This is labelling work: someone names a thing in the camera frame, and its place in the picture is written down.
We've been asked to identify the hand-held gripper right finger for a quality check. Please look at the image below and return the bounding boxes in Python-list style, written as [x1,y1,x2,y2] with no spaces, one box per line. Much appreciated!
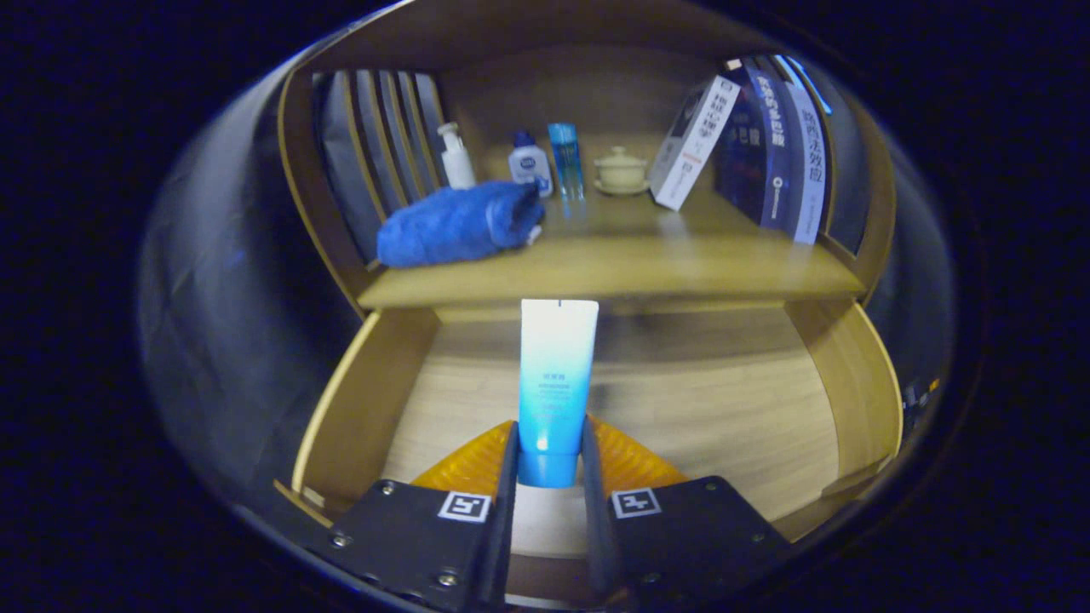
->
[582,417,793,607]

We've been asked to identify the dark blue book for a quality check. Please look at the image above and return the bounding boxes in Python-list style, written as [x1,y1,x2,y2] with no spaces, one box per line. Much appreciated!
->
[714,56,806,232]

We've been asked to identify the blue white cleanser tube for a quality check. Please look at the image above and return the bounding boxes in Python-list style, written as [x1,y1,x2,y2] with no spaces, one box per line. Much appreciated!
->
[517,299,600,489]

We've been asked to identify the black backdrop cloth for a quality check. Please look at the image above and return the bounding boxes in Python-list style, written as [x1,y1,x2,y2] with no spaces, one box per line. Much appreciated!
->
[136,51,959,520]

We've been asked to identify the blue folded towel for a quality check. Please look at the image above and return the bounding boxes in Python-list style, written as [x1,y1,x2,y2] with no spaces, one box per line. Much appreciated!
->
[376,180,546,269]

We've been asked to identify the beige lidded teacup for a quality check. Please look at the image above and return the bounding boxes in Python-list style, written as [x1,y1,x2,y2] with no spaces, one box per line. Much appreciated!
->
[593,146,650,197]

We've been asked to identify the wooden drawer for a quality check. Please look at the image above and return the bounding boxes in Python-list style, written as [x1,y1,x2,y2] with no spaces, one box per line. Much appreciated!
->
[272,298,905,607]

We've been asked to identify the white book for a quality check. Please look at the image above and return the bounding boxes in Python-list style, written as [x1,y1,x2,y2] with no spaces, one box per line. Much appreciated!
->
[649,75,742,212]

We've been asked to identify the white pump bottle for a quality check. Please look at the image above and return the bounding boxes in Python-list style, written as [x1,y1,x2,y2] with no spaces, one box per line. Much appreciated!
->
[437,122,478,191]

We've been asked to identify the white bottle with blue cap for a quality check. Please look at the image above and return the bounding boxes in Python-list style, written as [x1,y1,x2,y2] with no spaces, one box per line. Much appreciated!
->
[508,130,554,198]

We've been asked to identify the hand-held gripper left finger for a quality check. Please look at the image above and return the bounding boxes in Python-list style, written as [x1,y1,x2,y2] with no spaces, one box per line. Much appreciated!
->
[308,420,520,612]

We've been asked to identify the wooden countertop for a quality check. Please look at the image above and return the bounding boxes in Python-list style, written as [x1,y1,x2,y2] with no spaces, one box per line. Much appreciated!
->
[358,132,868,312]

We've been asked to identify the pale lilac book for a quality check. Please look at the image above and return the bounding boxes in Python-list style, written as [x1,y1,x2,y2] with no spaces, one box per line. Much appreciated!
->
[773,54,829,246]

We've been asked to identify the clear blue bottle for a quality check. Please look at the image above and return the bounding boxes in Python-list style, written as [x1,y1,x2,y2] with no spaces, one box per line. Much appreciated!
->
[548,123,587,202]

